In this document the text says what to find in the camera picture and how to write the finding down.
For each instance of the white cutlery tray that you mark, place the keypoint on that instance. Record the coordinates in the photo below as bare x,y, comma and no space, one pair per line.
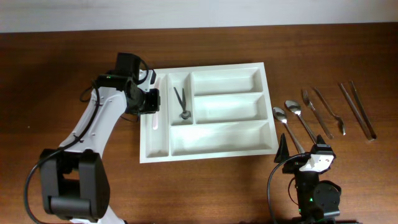
231,114

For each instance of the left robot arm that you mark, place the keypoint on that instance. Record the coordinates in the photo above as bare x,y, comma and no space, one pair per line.
73,180

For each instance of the small teaspoon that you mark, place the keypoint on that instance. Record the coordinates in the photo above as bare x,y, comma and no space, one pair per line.
178,97
186,113

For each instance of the white plastic knife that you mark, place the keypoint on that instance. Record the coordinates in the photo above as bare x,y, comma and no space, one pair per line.
155,117

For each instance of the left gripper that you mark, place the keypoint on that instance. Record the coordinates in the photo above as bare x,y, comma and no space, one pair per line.
154,102

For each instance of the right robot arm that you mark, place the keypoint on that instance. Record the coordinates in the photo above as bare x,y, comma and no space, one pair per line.
318,200

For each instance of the steel tablespoon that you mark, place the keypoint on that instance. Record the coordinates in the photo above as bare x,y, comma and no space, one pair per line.
280,115
295,107

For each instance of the steel fork straight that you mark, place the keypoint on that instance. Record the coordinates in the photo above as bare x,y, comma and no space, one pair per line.
309,104

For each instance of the steel fork curved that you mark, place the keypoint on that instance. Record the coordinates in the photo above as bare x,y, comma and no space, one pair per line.
340,122

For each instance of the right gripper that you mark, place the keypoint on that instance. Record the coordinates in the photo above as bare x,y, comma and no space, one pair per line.
283,152

